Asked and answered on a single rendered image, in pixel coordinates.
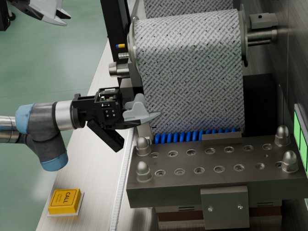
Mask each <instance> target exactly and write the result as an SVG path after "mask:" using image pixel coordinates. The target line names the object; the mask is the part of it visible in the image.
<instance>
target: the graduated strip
mask: <svg viewBox="0 0 308 231"><path fill-rule="evenodd" d="M135 131H136V127H133V128H129V131H128V136H127V141H126V147H125V152H124V156H123V161H122V166H121V171H120V176H119V181H118V186H117V191H116V195H115V201H114V206H113V210H112V215H111V220H110V226H109V231H117V230H118V225H119V219H120V214H121V207H122V202H123V197H124V191H125V186H126V181H127V174H128V169H129V164H130V158H131V153H132V147H133V141H134V136H135Z"/></svg>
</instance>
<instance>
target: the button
mask: <svg viewBox="0 0 308 231"><path fill-rule="evenodd" d="M80 198H81V192H80V189H79V188H74V189H60V190H54V193H53V196H52V199H51V201H50V204H49V207H48V210H49V213H50V214H51V215H52V214H68V213H76V211H77V208H78V204H79V201H80Z"/></svg>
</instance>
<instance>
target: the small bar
mask: <svg viewBox="0 0 308 231"><path fill-rule="evenodd" d="M233 143H242V133H241V132H224V133H212V134H202V146H208V145H220V144H233Z"/></svg>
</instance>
